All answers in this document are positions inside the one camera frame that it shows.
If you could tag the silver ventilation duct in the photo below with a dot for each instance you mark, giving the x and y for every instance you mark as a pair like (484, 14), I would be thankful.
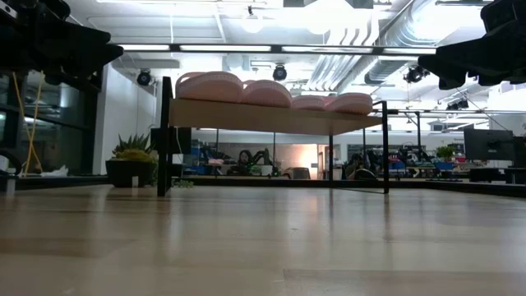
(411, 24)

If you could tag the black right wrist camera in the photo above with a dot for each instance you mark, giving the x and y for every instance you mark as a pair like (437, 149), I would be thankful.
(503, 16)

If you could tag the small plant in white pot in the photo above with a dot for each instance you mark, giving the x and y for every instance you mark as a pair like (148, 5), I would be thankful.
(266, 169)

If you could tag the black bar with light strips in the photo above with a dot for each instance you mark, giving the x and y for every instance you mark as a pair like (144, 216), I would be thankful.
(174, 47)

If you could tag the black aluminium rig frame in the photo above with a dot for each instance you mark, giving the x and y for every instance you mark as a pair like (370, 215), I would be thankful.
(246, 181)

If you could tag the black computer monitor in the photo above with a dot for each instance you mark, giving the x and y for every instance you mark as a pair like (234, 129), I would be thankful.
(520, 150)
(489, 144)

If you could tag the wooden shelf with black frame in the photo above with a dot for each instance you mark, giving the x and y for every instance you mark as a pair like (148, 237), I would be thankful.
(255, 119)

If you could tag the black background robot arm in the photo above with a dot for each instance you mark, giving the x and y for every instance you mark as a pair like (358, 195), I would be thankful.
(257, 158)

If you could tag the potted succulent in black pot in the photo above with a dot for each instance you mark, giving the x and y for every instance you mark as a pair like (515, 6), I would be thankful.
(131, 168)

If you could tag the green office plant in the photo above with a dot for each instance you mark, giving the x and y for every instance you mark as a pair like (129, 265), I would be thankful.
(445, 151)

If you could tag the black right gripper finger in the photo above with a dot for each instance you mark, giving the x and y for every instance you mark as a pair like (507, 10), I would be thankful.
(451, 82)
(472, 57)

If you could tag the black ceiling spotlight cluster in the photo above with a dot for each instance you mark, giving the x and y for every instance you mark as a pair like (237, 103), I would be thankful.
(458, 104)
(415, 76)

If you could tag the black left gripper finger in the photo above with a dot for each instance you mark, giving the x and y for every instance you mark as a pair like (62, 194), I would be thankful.
(96, 76)
(90, 51)

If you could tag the white crumpled paper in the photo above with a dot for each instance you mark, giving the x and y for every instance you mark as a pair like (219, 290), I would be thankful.
(57, 172)

